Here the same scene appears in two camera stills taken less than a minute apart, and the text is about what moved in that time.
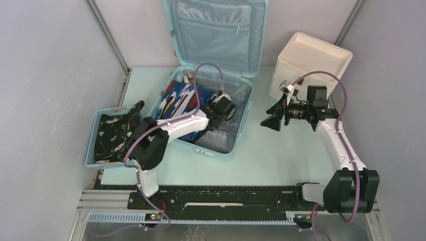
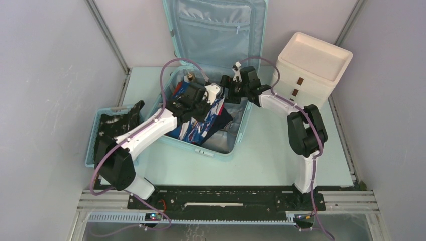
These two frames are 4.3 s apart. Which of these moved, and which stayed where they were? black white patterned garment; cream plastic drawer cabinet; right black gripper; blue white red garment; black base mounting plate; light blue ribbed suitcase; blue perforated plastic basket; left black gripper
Moved: blue white red garment; left black gripper; right black gripper
Stayed: cream plastic drawer cabinet; black white patterned garment; light blue ribbed suitcase; blue perforated plastic basket; black base mounting plate
